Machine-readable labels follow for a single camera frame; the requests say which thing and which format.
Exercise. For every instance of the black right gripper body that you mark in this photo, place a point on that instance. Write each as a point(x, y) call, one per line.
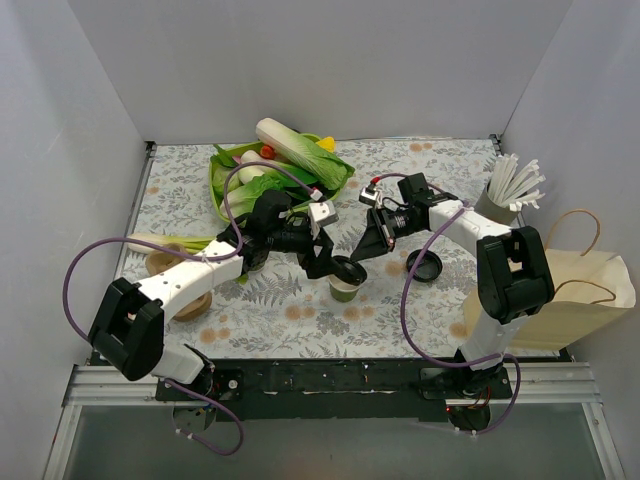
point(379, 227)

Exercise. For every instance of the red orange pepper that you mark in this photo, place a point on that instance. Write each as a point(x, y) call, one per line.
point(267, 152)

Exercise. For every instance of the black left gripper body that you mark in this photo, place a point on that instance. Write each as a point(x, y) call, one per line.
point(314, 245)

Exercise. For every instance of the green lettuce head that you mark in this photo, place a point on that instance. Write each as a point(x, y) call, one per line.
point(242, 199)

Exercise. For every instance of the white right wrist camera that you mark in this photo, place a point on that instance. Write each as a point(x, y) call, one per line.
point(370, 194)

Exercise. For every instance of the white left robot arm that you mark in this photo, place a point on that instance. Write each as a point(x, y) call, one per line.
point(128, 330)

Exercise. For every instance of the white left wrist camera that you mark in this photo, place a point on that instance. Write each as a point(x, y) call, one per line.
point(321, 212)

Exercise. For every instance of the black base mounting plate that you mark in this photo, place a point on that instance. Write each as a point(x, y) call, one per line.
point(347, 388)

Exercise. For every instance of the black plastic cup lid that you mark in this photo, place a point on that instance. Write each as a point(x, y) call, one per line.
point(348, 271)

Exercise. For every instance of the green paper coffee cup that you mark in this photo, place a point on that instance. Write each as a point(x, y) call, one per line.
point(341, 291)

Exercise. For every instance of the napa cabbage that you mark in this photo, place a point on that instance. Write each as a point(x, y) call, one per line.
point(329, 169)

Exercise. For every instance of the yellow pepper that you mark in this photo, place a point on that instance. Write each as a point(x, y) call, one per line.
point(327, 143)

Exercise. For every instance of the green celery stalks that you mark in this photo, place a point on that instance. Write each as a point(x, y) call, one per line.
point(191, 245)

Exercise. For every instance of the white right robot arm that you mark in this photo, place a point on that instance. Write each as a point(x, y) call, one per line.
point(513, 276)

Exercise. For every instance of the floral table mat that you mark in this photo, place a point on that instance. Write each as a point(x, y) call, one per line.
point(280, 313)

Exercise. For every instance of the brown cardboard cup carrier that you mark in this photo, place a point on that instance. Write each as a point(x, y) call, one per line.
point(158, 262)

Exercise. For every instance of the aluminium frame rail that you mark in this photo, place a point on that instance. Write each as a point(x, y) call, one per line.
point(541, 383)

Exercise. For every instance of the white bok choy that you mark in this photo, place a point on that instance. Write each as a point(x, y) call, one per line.
point(251, 170)

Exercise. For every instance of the green vegetable tray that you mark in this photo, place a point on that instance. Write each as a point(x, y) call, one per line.
point(225, 165)

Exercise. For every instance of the white wrapped straws bundle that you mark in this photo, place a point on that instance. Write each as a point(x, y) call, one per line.
point(513, 186)

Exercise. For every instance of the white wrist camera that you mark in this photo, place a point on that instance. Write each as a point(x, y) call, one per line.
point(321, 212)
point(370, 194)

